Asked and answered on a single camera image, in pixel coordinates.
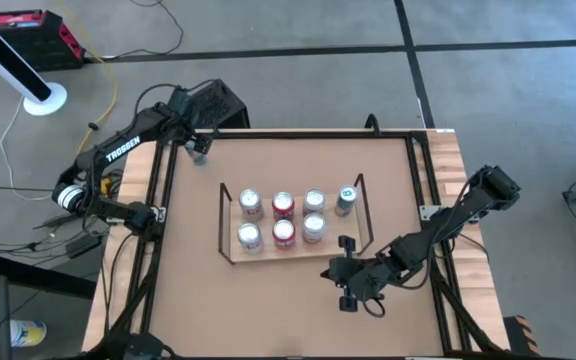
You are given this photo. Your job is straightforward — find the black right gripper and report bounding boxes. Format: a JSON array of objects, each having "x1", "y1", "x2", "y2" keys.
[{"x1": 320, "y1": 237, "x2": 399, "y2": 313}]

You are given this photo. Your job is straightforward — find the blue silver Red Bull can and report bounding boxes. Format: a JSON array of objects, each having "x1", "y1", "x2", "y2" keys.
[
  {"x1": 335, "y1": 184, "x2": 359, "y2": 217},
  {"x1": 186, "y1": 141, "x2": 209, "y2": 167}
]

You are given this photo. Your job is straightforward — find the orange-red Fanta can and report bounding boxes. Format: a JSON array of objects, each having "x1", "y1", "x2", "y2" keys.
[
  {"x1": 271, "y1": 218, "x2": 297, "y2": 251},
  {"x1": 271, "y1": 191, "x2": 296, "y2": 223}
]

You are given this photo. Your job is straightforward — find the black perforated computer case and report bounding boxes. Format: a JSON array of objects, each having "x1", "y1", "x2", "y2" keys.
[{"x1": 117, "y1": 78, "x2": 252, "y2": 154}]

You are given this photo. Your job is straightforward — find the black power adapter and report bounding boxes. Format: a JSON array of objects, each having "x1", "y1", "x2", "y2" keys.
[{"x1": 64, "y1": 230, "x2": 103, "y2": 260}]

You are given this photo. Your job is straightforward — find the white pole stand round base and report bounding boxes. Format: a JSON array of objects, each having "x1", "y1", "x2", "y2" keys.
[{"x1": 0, "y1": 4, "x2": 68, "y2": 117}]

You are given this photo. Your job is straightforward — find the red black tool case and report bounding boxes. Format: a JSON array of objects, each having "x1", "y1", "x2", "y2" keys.
[{"x1": 0, "y1": 9, "x2": 87, "y2": 72}]

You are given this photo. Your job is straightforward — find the black box hazard stripes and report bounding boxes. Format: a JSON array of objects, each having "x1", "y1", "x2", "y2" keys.
[{"x1": 502, "y1": 314, "x2": 542, "y2": 357}]

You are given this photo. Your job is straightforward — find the yellow white canister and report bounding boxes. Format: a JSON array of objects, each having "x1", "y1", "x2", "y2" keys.
[{"x1": 9, "y1": 318, "x2": 48, "y2": 348}]

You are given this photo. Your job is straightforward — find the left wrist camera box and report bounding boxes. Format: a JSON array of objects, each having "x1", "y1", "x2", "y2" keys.
[{"x1": 168, "y1": 88, "x2": 193, "y2": 116}]

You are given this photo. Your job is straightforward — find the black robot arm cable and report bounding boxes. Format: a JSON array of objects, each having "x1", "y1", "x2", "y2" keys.
[{"x1": 360, "y1": 292, "x2": 387, "y2": 320}]

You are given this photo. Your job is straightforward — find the yellow cable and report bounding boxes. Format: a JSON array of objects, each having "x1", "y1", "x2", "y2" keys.
[{"x1": 55, "y1": 0, "x2": 120, "y2": 157}]

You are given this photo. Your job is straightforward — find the thin black floor cable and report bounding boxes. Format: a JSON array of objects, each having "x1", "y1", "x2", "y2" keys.
[{"x1": 100, "y1": 0, "x2": 185, "y2": 61}]

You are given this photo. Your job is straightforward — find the black metal table frame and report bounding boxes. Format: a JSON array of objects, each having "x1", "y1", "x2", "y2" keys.
[{"x1": 81, "y1": 127, "x2": 512, "y2": 360}]

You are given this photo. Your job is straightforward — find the black cable loop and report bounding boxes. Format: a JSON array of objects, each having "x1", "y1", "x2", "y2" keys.
[{"x1": 364, "y1": 113, "x2": 382, "y2": 137}]

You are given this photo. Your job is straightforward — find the white cable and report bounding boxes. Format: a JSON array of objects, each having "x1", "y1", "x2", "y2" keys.
[{"x1": 0, "y1": 97, "x2": 49, "y2": 202}]

